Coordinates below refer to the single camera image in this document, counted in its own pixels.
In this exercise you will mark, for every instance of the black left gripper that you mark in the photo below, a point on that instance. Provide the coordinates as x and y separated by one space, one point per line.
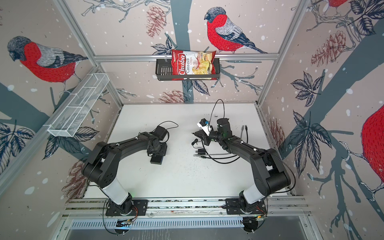
163 152

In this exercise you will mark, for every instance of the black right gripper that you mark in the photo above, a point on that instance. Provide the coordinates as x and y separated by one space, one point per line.
204 137

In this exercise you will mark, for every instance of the black power adapter with cord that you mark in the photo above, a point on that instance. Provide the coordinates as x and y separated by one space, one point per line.
199 147

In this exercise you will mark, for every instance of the black network switch box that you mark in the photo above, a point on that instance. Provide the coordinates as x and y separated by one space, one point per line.
157 157

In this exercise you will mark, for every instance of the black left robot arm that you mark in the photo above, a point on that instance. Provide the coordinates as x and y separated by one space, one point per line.
103 163

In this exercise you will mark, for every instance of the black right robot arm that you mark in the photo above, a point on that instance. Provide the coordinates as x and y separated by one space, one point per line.
269 173

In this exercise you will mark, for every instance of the red cassava chips bag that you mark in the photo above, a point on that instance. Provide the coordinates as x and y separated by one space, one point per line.
188 63

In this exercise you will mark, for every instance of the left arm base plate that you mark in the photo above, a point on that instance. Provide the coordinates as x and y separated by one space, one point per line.
128 208

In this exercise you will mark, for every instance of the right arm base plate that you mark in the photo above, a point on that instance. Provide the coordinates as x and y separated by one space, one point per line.
240 206

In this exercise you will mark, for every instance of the black wall basket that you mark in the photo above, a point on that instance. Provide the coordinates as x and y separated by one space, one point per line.
164 72

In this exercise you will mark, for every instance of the white wire mesh shelf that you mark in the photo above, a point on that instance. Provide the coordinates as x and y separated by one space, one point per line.
72 116

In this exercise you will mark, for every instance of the aluminium mounting rail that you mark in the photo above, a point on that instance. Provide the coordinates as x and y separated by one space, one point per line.
278 206

